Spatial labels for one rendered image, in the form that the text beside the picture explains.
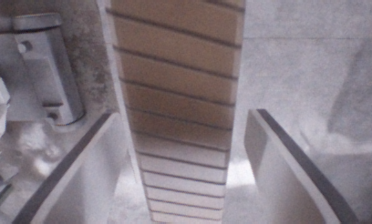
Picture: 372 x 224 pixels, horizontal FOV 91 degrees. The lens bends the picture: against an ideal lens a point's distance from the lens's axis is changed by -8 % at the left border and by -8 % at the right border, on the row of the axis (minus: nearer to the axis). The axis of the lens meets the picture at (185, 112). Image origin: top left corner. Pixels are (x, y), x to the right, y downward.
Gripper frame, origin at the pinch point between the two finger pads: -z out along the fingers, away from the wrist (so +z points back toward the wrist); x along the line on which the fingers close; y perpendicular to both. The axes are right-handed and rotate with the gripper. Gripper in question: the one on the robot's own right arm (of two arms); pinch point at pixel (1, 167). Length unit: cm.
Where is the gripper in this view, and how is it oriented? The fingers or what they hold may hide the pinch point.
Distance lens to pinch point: 102.2
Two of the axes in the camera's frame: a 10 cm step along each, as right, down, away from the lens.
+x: 5.3, 8.3, 1.8
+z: -2.3, 3.5, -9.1
